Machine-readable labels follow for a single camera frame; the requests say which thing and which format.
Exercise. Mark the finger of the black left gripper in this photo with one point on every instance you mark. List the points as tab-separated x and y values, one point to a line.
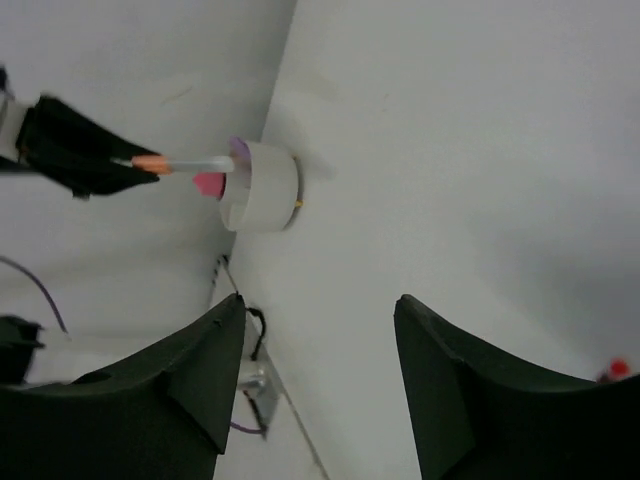
68	148

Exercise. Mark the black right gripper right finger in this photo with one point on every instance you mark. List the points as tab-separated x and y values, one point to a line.
479	412

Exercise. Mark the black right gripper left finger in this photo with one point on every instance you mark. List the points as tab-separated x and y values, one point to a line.
163	412

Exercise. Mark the orange clear highlighter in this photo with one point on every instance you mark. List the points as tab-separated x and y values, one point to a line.
162	165

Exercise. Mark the red refill pen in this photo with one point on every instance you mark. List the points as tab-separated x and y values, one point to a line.
618	369

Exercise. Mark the purple clear highlighter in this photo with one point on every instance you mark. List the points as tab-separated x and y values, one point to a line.
239	148

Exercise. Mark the pink cap in container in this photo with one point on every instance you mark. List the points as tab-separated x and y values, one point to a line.
210	184

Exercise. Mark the white round divided container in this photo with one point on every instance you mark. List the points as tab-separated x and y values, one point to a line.
261	194

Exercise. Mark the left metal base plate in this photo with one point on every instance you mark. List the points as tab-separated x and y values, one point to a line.
260	383

